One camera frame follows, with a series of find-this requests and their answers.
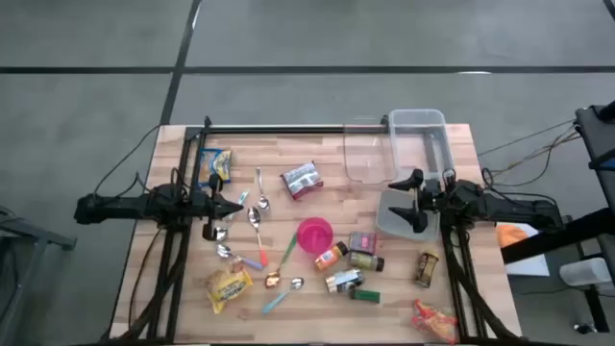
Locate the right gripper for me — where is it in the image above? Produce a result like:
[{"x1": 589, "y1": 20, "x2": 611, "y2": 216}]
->
[{"x1": 387, "y1": 168, "x2": 446, "y2": 235}]

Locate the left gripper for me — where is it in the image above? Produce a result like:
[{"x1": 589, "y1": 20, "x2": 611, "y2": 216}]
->
[{"x1": 191, "y1": 174, "x2": 244, "y2": 241}]

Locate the spoon with orange handle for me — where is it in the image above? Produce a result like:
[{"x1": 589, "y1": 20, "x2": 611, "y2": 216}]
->
[{"x1": 246, "y1": 206, "x2": 270, "y2": 268}]

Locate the pink lidded jar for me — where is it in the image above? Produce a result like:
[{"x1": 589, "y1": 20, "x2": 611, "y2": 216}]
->
[{"x1": 348, "y1": 231, "x2": 378, "y2": 255}]

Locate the brown jar yellow lid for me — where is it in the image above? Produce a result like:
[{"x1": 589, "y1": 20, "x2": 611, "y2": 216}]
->
[{"x1": 414, "y1": 248, "x2": 440, "y2": 289}]

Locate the green lidded spice jar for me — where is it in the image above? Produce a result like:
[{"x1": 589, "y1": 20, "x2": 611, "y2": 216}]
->
[{"x1": 348, "y1": 251, "x2": 386, "y2": 273}]

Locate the wooden spoon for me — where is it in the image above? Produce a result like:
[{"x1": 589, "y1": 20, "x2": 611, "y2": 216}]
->
[{"x1": 264, "y1": 232, "x2": 300, "y2": 290}]

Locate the orange spice bottle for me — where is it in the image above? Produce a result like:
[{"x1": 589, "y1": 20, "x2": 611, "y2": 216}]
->
[{"x1": 313, "y1": 240, "x2": 350, "y2": 272}]

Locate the green black spice box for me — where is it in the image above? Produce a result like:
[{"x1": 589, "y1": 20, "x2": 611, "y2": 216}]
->
[{"x1": 348, "y1": 287, "x2": 381, "y2": 305}]

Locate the furikake jar beige lid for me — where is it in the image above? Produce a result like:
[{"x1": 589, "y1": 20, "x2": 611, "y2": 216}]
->
[{"x1": 325, "y1": 268, "x2": 365, "y2": 294}]

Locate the orange red snack packet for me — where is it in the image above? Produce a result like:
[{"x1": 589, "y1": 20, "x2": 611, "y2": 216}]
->
[{"x1": 410, "y1": 299, "x2": 459, "y2": 345}]

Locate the grey plastic tray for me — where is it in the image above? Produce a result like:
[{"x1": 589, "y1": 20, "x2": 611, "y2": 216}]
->
[{"x1": 374, "y1": 188, "x2": 441, "y2": 242}]

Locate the deep clear plastic bin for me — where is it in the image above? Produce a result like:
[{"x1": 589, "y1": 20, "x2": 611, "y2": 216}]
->
[{"x1": 387, "y1": 108, "x2": 455, "y2": 178}]

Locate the shallow clear plastic tray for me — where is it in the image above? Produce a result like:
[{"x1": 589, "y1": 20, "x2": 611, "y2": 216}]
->
[{"x1": 342, "y1": 114, "x2": 398, "y2": 185}]

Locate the pink plastic bowl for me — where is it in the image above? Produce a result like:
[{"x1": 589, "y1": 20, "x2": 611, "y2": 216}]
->
[{"x1": 296, "y1": 216, "x2": 334, "y2": 255}]

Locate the orange object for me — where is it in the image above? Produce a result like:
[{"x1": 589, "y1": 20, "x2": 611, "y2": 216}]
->
[{"x1": 496, "y1": 223, "x2": 529, "y2": 249}]

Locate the white paper sheet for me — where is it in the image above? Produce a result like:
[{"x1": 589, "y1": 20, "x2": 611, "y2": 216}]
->
[{"x1": 494, "y1": 221, "x2": 552, "y2": 278}]

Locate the black diagonal beam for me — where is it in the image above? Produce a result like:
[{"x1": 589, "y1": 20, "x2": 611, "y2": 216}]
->
[{"x1": 501, "y1": 206, "x2": 615, "y2": 265}]

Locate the white rounded plastic part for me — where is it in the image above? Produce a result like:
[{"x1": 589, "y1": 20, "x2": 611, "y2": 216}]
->
[{"x1": 558, "y1": 257, "x2": 614, "y2": 288}]

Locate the dark grey cart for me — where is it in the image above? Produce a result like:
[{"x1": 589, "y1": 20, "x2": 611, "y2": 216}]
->
[{"x1": 574, "y1": 99, "x2": 615, "y2": 217}]

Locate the grey metal stand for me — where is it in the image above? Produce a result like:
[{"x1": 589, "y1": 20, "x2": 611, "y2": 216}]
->
[{"x1": 0, "y1": 205, "x2": 78, "y2": 346}]

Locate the spoon white teal-patterned handle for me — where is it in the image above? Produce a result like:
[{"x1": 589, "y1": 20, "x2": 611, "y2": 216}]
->
[{"x1": 212, "y1": 188, "x2": 252, "y2": 242}]

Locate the black aluminium table frame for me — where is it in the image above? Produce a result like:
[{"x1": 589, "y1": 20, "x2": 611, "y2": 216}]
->
[{"x1": 108, "y1": 114, "x2": 523, "y2": 346}]

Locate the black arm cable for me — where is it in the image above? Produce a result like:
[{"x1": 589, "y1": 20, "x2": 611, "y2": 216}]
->
[{"x1": 92, "y1": 123, "x2": 162, "y2": 198}]

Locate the thin grey cable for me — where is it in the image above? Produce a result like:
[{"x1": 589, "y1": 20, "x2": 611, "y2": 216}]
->
[{"x1": 477, "y1": 119, "x2": 578, "y2": 158}]

